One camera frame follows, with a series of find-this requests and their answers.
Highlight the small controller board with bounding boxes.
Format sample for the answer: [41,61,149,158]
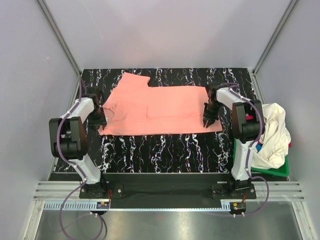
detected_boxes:
[231,202,247,212]
[96,201,110,209]

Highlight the left aluminium frame post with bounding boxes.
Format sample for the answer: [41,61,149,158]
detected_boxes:
[34,0,83,77]

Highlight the right small controller board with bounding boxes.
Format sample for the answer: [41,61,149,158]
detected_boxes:
[231,202,247,212]

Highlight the cream white t-shirt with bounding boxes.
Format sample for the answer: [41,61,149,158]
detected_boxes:
[251,103,291,170]

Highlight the salmon pink t-shirt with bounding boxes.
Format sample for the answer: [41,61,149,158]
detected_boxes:
[98,72,222,136]

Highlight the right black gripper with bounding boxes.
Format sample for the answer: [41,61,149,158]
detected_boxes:
[203,101,222,127]

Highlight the left small controller board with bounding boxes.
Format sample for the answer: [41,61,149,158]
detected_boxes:
[96,201,110,209]

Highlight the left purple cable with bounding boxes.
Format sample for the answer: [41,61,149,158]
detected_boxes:
[56,78,108,240]

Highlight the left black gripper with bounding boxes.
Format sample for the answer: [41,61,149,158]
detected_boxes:
[87,106,107,131]

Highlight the slotted cable duct rail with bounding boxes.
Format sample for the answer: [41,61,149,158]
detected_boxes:
[43,199,235,212]

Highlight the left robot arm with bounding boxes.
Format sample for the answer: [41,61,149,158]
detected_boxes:
[48,87,108,198]

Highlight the green plastic basket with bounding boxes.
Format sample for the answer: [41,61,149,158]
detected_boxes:
[233,139,290,177]

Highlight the aluminium frame post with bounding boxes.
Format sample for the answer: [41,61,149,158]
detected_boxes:
[252,0,301,76]
[34,0,83,77]

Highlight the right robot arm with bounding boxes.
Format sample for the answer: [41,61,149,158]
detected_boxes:
[202,83,265,199]

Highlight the right aluminium frame post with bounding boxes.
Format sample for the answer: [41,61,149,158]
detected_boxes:
[252,0,301,76]

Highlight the blue t-shirt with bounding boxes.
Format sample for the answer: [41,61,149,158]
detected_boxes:
[255,141,263,152]

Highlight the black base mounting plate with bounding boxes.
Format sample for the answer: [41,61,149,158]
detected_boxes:
[73,173,256,206]

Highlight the magenta t-shirt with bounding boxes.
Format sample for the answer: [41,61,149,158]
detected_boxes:
[245,114,255,121]

